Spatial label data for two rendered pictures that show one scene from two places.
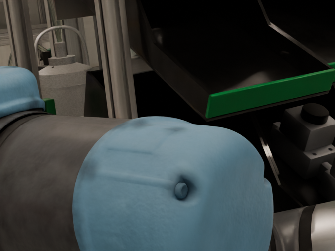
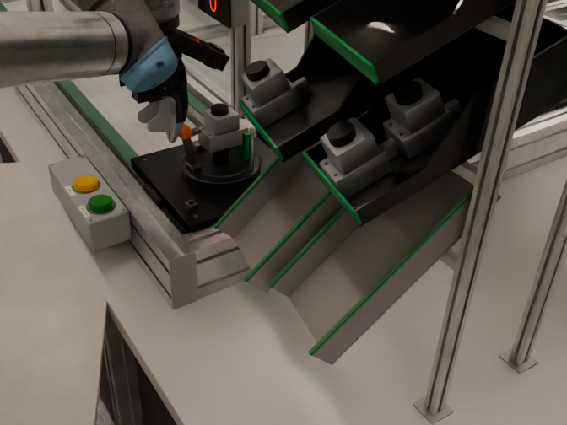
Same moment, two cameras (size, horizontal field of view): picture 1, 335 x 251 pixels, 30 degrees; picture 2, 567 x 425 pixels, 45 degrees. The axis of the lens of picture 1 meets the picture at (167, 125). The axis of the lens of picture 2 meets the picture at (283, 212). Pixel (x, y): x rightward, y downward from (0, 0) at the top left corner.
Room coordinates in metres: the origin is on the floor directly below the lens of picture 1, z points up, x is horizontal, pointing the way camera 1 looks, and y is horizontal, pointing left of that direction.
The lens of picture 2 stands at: (0.61, -0.84, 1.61)
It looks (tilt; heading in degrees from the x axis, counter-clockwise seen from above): 35 degrees down; 96
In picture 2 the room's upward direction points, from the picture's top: 2 degrees clockwise
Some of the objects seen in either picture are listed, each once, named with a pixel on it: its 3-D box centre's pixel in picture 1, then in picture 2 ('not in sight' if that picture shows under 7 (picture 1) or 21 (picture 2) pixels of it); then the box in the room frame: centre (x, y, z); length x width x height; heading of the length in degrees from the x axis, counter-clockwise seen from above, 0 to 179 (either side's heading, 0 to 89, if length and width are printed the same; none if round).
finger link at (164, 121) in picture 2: not in sight; (164, 123); (0.32, 0.09, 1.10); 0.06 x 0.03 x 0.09; 40
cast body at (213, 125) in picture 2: not in sight; (225, 124); (0.40, 0.17, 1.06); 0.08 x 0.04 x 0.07; 40
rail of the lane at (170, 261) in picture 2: not in sight; (87, 151); (0.10, 0.28, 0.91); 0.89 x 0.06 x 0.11; 130
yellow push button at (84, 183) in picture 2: not in sight; (86, 185); (0.18, 0.09, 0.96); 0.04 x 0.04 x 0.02
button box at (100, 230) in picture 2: not in sight; (89, 200); (0.18, 0.09, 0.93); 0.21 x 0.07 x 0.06; 130
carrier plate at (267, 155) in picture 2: not in sight; (221, 175); (0.40, 0.17, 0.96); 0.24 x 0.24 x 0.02; 40
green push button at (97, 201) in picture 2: not in sight; (100, 205); (0.22, 0.04, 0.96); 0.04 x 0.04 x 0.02
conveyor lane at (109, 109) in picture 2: not in sight; (164, 127); (0.22, 0.41, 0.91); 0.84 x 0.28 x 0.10; 130
